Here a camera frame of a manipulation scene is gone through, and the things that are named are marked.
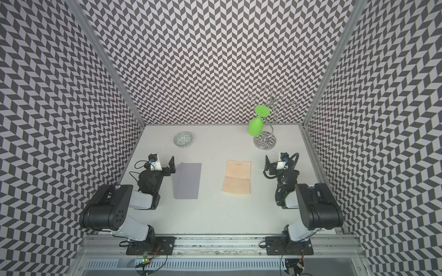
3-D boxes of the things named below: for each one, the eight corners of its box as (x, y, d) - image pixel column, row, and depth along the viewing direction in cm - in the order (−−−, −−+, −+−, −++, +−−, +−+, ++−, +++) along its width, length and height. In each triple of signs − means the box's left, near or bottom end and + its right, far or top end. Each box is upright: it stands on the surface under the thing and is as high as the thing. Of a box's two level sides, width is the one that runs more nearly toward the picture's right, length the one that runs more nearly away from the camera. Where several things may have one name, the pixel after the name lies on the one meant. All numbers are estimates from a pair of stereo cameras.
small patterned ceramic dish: (172, 143, 111) (170, 139, 108) (183, 133, 117) (181, 129, 114) (185, 150, 107) (184, 147, 104) (195, 139, 113) (195, 136, 110)
